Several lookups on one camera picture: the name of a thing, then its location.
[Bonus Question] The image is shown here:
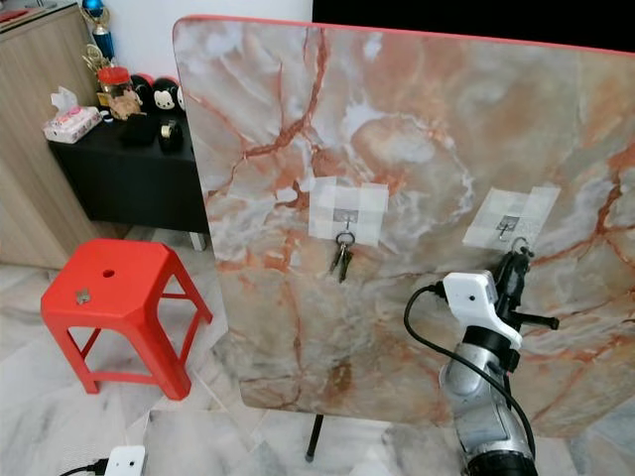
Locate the taped metal wall hook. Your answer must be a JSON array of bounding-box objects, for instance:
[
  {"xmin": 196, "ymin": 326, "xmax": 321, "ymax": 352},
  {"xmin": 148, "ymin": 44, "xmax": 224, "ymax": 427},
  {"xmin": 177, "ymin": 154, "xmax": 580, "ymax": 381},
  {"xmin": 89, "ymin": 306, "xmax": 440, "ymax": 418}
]
[
  {"xmin": 462, "ymin": 184, "xmax": 561, "ymax": 251},
  {"xmin": 308, "ymin": 177, "xmax": 390, "ymax": 247}
]

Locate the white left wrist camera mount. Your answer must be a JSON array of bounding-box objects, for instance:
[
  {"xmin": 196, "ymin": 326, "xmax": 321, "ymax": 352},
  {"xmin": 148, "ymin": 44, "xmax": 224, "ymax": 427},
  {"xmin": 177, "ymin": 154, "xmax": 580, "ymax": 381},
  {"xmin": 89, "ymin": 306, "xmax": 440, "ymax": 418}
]
[{"xmin": 104, "ymin": 445, "xmax": 147, "ymax": 476}]

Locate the black fabric pouch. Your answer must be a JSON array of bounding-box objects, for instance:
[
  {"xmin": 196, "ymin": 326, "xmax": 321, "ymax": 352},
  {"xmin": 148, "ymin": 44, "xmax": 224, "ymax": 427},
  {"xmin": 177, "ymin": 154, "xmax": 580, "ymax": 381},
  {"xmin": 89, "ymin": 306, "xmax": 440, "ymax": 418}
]
[{"xmin": 119, "ymin": 116, "xmax": 158, "ymax": 150}]

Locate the black mouse plush ball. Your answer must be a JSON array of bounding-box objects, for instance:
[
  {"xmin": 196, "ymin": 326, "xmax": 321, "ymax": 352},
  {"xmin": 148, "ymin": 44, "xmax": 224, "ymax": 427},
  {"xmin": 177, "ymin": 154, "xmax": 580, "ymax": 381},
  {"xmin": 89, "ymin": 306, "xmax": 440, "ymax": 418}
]
[{"xmin": 151, "ymin": 77, "xmax": 180, "ymax": 113}]

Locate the black metal table leg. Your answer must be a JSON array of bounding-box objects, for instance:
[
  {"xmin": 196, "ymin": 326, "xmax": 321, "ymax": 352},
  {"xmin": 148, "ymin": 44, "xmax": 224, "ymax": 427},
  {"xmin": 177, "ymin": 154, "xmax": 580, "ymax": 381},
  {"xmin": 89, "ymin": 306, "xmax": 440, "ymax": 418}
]
[{"xmin": 305, "ymin": 415, "xmax": 326, "ymax": 463}]

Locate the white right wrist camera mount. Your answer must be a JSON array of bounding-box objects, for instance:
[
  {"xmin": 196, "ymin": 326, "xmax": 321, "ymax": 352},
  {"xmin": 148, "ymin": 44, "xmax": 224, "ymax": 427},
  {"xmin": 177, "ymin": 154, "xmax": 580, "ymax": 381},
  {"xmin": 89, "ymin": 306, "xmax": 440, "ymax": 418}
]
[{"xmin": 442, "ymin": 270, "xmax": 523, "ymax": 348}]

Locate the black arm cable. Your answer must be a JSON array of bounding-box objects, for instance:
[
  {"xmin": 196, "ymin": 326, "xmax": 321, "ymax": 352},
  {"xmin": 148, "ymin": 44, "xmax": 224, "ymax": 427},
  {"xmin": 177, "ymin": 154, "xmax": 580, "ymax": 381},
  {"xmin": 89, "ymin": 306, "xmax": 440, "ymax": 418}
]
[
  {"xmin": 60, "ymin": 458, "xmax": 108, "ymax": 476},
  {"xmin": 403, "ymin": 283, "xmax": 539, "ymax": 459}
]

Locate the pink white tissue pack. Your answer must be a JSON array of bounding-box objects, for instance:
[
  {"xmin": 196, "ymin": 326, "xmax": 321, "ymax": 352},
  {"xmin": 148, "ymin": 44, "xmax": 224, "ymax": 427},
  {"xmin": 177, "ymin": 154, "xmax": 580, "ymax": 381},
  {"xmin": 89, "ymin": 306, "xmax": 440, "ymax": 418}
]
[{"xmin": 44, "ymin": 87, "xmax": 103, "ymax": 145}]

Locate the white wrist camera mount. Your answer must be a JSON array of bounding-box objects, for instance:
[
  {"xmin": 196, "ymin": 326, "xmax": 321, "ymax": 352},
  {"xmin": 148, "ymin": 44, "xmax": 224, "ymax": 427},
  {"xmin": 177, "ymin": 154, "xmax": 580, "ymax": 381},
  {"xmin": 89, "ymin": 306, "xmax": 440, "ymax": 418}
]
[
  {"xmin": 442, "ymin": 270, "xmax": 523, "ymax": 348},
  {"xmin": 104, "ymin": 445, "xmax": 147, "ymax": 476}
]

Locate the red bow mouse plush ball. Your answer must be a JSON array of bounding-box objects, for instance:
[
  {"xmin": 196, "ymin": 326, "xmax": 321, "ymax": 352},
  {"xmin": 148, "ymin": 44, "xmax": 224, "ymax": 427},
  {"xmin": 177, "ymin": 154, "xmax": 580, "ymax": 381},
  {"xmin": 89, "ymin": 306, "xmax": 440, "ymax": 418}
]
[{"xmin": 131, "ymin": 72, "xmax": 155, "ymax": 110}]

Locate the black and gold tape dispenser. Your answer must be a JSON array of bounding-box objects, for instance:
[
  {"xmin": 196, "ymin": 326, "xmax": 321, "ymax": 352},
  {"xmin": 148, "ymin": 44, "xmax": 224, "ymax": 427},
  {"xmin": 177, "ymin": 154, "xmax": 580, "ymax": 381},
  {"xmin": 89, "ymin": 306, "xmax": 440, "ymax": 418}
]
[{"xmin": 158, "ymin": 119, "xmax": 186, "ymax": 153}]

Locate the black low sideboard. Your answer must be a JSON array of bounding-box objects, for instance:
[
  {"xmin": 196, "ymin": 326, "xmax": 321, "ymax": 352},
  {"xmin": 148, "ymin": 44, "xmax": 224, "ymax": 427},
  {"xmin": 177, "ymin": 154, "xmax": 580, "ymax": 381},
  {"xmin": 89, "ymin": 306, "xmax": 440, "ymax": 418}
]
[{"xmin": 48, "ymin": 109, "xmax": 209, "ymax": 251}]

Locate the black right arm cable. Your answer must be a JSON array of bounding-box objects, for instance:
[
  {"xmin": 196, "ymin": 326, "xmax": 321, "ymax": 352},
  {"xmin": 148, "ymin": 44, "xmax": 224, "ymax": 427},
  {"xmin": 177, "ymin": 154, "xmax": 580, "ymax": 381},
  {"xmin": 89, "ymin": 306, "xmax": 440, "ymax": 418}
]
[{"xmin": 403, "ymin": 283, "xmax": 539, "ymax": 459}]

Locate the clear jar with red lid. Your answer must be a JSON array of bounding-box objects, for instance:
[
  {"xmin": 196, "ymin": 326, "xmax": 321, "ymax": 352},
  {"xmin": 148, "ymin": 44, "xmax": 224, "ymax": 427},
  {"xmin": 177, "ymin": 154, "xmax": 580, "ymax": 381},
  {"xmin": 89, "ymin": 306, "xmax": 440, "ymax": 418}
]
[{"xmin": 97, "ymin": 65, "xmax": 134, "ymax": 120}]

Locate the marble pattern table top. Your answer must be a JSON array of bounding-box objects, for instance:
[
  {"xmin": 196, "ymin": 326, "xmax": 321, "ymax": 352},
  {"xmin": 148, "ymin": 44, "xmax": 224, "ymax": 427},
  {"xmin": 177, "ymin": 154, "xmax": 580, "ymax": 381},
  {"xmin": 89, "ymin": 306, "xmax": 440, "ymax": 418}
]
[{"xmin": 172, "ymin": 15, "xmax": 635, "ymax": 439}]

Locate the gold and blue trophy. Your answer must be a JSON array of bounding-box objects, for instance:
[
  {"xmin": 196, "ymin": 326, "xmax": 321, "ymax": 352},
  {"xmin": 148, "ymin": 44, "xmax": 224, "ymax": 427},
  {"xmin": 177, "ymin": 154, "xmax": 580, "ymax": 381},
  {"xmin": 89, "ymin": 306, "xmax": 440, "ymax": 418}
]
[{"xmin": 81, "ymin": 0, "xmax": 118, "ymax": 72}]

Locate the light wooden cabinet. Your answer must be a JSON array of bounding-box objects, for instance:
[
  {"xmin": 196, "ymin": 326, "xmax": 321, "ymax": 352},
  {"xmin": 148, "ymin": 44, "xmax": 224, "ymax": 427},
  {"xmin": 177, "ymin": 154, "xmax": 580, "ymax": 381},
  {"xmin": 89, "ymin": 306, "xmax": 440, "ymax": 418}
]
[{"xmin": 0, "ymin": 5, "xmax": 100, "ymax": 269}]

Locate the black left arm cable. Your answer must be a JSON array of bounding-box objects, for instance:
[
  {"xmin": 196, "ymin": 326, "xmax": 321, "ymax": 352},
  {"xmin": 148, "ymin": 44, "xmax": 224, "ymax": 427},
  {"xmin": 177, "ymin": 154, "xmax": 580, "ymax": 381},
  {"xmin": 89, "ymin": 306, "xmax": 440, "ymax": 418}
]
[{"xmin": 60, "ymin": 458, "xmax": 108, "ymax": 476}]

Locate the red plastic stool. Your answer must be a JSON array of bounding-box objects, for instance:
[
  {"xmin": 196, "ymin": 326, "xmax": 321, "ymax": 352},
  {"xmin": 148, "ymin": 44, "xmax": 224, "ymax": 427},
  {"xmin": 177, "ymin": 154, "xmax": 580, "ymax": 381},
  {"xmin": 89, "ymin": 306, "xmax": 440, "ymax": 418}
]
[{"xmin": 41, "ymin": 238, "xmax": 214, "ymax": 402}]

